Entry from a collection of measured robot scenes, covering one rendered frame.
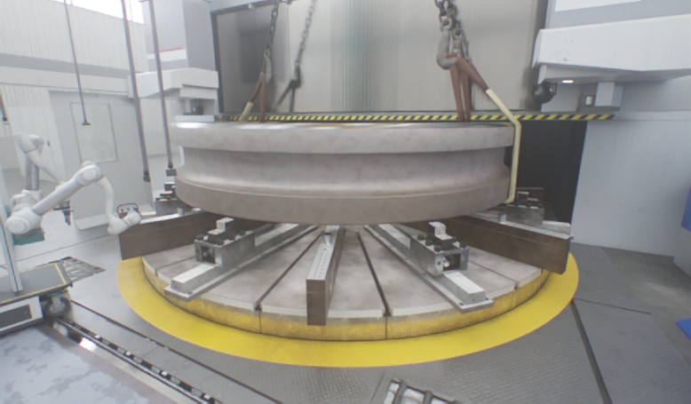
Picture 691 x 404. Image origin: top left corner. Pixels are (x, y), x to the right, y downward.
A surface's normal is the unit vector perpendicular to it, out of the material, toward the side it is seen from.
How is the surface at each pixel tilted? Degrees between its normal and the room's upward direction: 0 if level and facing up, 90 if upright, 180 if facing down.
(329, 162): 90
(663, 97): 90
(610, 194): 90
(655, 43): 90
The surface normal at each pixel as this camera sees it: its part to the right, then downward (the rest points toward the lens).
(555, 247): -0.76, 0.14
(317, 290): -0.07, 0.21
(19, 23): 0.90, 0.10
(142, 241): 0.65, 0.16
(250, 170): -0.37, 0.20
